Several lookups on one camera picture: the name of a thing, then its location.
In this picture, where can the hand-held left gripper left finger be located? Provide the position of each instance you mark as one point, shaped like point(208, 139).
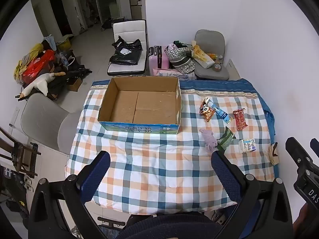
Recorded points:
point(96, 176)

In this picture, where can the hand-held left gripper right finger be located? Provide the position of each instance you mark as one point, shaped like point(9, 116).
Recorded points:
point(225, 176)

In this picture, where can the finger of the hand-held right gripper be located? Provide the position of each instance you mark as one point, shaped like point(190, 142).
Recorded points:
point(297, 151)
point(315, 147)

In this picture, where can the green snack packet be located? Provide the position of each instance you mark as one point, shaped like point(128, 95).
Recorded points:
point(225, 139)

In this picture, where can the white tissue pack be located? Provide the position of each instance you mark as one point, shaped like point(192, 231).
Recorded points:
point(246, 145)

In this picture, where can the purple soft sock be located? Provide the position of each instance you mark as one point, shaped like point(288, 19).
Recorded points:
point(209, 139)

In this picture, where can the red snack packet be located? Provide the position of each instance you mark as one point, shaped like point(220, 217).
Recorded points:
point(239, 119)

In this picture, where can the blue white tube packet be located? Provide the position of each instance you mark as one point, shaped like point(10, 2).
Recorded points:
point(222, 114)

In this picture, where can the orange panda snack packet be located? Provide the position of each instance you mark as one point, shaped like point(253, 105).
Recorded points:
point(207, 111)

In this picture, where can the person's right forearm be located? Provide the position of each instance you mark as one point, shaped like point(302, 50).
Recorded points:
point(307, 221)

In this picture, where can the beige cloth pouch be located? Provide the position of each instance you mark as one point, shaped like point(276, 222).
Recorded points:
point(273, 154)

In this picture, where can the plaid blanket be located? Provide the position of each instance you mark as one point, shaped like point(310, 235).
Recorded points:
point(149, 166)

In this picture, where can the grey shell chair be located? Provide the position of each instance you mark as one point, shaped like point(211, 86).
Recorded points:
point(42, 119)

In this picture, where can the person's dark clothing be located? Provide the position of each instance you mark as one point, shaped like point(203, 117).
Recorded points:
point(162, 226)

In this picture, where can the dark wooden chair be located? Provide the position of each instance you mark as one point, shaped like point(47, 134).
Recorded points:
point(17, 154)

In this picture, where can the small brown cardboard box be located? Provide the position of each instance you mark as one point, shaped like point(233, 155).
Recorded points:
point(74, 84)

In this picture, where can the white leaning board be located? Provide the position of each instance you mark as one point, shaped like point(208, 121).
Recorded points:
point(234, 71)

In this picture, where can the pile of black bags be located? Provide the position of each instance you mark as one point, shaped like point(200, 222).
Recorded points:
point(72, 71)

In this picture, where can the white goose plush toy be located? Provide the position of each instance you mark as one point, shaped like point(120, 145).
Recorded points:
point(41, 82)

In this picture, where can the brown tape roll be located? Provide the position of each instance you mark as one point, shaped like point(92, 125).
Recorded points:
point(218, 67)

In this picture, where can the pink floral pillow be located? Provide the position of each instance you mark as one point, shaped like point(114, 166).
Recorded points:
point(167, 72)

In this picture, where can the white yellow tissue box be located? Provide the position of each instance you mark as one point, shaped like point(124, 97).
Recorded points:
point(203, 57)

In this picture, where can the red plastic bag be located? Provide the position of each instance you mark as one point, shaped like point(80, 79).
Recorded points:
point(37, 64)

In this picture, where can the black white patterned tote bag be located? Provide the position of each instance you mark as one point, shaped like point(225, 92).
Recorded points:
point(180, 57)

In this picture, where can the black plastic bag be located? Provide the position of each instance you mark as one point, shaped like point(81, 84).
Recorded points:
point(127, 52)

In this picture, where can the pink suitcase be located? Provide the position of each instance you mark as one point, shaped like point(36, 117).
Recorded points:
point(159, 59)

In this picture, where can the yellow cloth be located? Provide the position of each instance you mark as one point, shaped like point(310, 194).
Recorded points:
point(21, 66)

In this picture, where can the grey padded chair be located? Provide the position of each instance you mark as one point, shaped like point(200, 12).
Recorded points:
point(210, 36)

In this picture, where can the white cushioned chair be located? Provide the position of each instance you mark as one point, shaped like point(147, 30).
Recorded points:
point(129, 27)

